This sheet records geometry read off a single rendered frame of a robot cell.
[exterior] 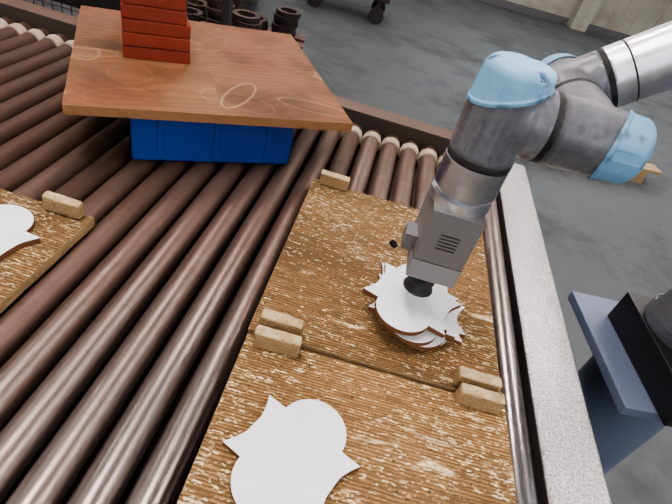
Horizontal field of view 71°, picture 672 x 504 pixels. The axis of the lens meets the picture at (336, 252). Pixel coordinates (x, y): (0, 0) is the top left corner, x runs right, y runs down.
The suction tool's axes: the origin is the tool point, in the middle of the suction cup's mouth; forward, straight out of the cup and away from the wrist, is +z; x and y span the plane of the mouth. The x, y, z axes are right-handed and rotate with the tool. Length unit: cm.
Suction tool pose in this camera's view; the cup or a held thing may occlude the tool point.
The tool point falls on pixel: (417, 286)
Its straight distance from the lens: 68.0
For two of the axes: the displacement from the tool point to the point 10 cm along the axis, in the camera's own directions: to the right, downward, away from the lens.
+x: 9.6, 2.8, 0.1
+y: -1.6, 6.0, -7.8
